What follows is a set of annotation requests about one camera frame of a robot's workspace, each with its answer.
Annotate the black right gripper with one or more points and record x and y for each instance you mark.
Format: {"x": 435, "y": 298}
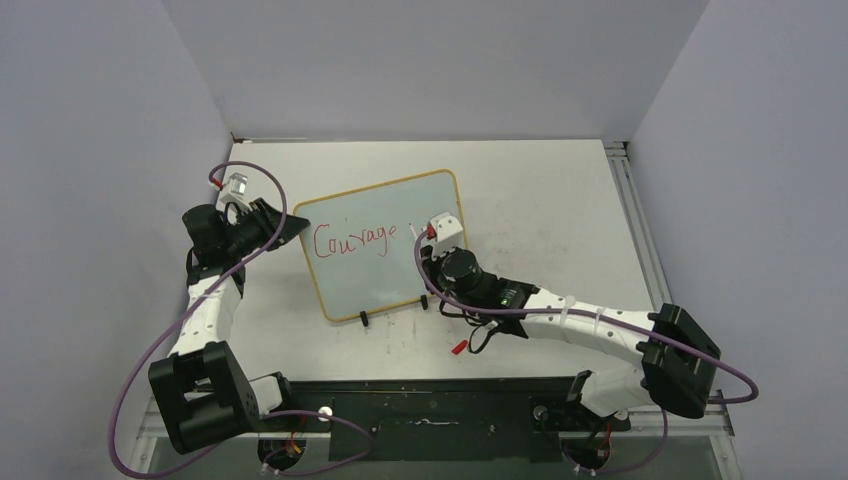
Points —
{"x": 431, "y": 266}

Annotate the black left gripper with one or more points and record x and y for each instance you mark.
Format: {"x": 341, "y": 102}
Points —
{"x": 269, "y": 228}

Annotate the yellow framed whiteboard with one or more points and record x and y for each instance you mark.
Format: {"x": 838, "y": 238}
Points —
{"x": 359, "y": 248}

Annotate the red marker cap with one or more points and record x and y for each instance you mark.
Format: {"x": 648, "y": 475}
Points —
{"x": 459, "y": 348}

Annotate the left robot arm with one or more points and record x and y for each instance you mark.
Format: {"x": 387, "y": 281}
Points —
{"x": 203, "y": 394}

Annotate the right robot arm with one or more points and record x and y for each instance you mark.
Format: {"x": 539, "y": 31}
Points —
{"x": 667, "y": 356}

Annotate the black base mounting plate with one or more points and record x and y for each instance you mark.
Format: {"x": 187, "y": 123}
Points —
{"x": 443, "y": 420}

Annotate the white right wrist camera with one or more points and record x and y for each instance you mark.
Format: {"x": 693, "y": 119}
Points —
{"x": 445, "y": 233}

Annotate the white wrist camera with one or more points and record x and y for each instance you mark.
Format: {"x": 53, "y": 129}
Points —
{"x": 234, "y": 190}
{"x": 445, "y": 233}

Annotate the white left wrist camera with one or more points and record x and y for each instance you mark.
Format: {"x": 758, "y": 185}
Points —
{"x": 234, "y": 190}

